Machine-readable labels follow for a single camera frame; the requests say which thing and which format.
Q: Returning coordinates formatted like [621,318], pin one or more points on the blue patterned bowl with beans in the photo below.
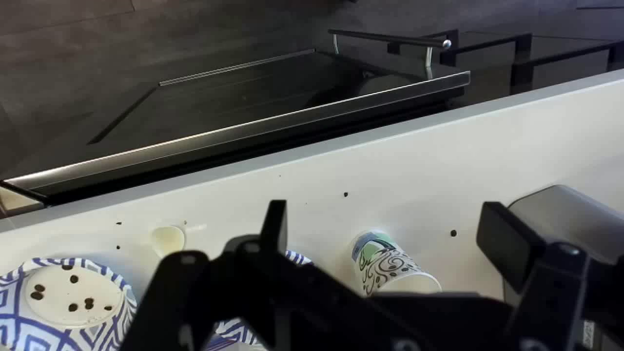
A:
[65,304]

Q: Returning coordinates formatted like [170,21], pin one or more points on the blue patterned bowl with grounds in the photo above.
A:
[232,335]

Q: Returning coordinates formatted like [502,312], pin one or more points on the patterned paper cup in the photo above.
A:
[383,265]

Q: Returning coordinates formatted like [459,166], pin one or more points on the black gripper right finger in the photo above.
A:
[562,253]

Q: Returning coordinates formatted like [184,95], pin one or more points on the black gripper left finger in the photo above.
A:
[285,306]

